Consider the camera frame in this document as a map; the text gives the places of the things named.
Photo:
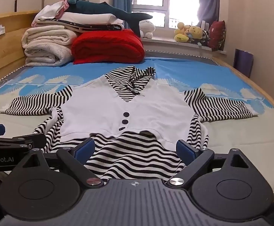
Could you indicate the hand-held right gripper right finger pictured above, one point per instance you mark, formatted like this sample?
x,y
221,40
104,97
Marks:
x,y
186,150

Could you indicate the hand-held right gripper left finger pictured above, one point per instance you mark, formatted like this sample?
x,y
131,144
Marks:
x,y
84,149

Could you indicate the striped black white hoodie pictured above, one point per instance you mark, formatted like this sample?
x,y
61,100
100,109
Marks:
x,y
127,106

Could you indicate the white pink clothes pile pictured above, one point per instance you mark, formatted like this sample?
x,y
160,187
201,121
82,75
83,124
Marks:
x,y
51,10

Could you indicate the blue patterned bed mat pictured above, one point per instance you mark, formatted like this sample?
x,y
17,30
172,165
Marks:
x,y
186,73

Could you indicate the wooden headboard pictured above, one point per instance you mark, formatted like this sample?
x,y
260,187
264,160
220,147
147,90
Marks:
x,y
7,51

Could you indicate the cream rolled quilt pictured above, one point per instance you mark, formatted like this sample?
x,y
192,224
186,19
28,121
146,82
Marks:
x,y
47,49

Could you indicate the purple bag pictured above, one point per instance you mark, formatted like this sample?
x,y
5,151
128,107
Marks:
x,y
243,62

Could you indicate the red folded blanket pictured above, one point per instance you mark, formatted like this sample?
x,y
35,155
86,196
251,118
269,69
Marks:
x,y
108,47

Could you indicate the white window sill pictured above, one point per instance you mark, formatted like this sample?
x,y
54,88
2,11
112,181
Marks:
x,y
169,46

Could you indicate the striped dark plush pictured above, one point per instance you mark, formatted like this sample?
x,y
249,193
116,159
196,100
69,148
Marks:
x,y
204,37

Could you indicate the yellow duck plush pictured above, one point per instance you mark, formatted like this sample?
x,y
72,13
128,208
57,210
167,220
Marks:
x,y
181,34

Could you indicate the yellow round plush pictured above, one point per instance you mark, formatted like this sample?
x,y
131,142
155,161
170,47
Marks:
x,y
195,32

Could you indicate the dark red bag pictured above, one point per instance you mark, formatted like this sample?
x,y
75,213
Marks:
x,y
217,35

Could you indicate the navy starred folded blanket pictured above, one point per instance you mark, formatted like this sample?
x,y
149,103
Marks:
x,y
97,27

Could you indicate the white mushroom plush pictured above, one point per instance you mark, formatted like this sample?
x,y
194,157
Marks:
x,y
146,28

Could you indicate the white folded comforter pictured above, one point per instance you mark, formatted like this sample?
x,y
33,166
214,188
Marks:
x,y
92,17

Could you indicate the teal shark plush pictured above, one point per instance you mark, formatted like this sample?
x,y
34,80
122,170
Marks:
x,y
92,7

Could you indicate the white framed window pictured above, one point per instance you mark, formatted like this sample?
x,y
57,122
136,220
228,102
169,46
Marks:
x,y
167,2

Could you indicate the blue curtain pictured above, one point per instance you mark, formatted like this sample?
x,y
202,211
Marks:
x,y
122,2
209,0

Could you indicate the wooden bed frame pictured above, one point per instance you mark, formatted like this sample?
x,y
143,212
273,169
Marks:
x,y
250,82

